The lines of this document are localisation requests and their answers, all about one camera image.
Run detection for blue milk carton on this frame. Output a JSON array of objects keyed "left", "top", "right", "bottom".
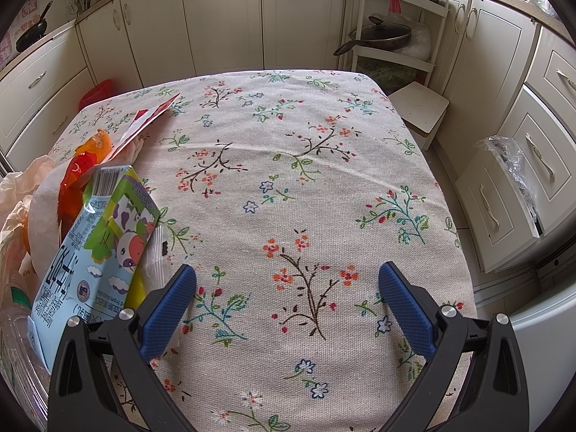
[{"left": 27, "top": 164, "right": 162, "bottom": 374}]

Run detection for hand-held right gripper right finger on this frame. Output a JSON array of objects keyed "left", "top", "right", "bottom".
[{"left": 379, "top": 261, "right": 529, "bottom": 432}]

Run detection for white plastic wrapper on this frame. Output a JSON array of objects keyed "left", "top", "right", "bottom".
[{"left": 141, "top": 225, "right": 172, "bottom": 293}]

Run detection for black lidded wok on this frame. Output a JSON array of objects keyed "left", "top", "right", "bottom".
[{"left": 334, "top": 15, "right": 413, "bottom": 57}]

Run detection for clear plastic container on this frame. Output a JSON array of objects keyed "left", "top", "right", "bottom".
[{"left": 0, "top": 252, "right": 50, "bottom": 415}]

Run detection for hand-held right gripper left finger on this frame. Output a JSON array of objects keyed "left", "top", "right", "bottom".
[{"left": 47, "top": 265, "right": 199, "bottom": 432}]

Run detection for white paper bag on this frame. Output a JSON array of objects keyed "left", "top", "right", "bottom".
[{"left": 0, "top": 155, "right": 59, "bottom": 262}]

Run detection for white step stool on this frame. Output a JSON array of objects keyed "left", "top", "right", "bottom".
[{"left": 388, "top": 82, "right": 451, "bottom": 151}]

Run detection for white plastic bag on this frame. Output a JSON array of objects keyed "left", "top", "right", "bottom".
[{"left": 405, "top": 22, "right": 435, "bottom": 61}]

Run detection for orange red plastic wrapper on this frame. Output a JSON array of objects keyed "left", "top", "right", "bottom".
[{"left": 60, "top": 152, "right": 97, "bottom": 226}]

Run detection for large orange peel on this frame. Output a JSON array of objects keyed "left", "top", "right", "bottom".
[{"left": 74, "top": 128, "right": 113, "bottom": 165}]

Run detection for crinkled clear plastic bag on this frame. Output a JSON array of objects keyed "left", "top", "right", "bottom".
[{"left": 478, "top": 135, "right": 541, "bottom": 237}]

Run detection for floral bin with red bag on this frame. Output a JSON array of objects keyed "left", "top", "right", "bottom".
[{"left": 78, "top": 80, "right": 115, "bottom": 111}]

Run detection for red white snack wrapper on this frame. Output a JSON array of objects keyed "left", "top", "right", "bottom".
[{"left": 108, "top": 93, "right": 181, "bottom": 163}]

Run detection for cream kitchen cabinet run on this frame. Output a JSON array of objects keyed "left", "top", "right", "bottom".
[{"left": 0, "top": 0, "right": 356, "bottom": 154}]

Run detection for cream cabinet with drawers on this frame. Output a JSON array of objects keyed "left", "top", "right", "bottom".
[{"left": 432, "top": 0, "right": 576, "bottom": 275}]

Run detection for black frying pan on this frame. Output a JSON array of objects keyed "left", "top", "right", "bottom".
[{"left": 15, "top": 2, "right": 52, "bottom": 52}]

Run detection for yellow snack packet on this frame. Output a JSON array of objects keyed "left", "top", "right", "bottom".
[{"left": 123, "top": 272, "right": 147, "bottom": 309}]

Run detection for white refrigerator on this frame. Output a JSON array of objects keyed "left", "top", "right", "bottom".
[{"left": 472, "top": 274, "right": 576, "bottom": 428}]

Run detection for green vegetables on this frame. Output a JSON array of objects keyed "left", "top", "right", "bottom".
[{"left": 360, "top": 58, "right": 433, "bottom": 93}]

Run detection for floral tablecloth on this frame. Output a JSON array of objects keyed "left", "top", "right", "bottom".
[{"left": 47, "top": 68, "right": 478, "bottom": 432}]

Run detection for white storage rack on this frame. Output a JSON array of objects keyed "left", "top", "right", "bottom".
[{"left": 346, "top": 0, "right": 451, "bottom": 95}]

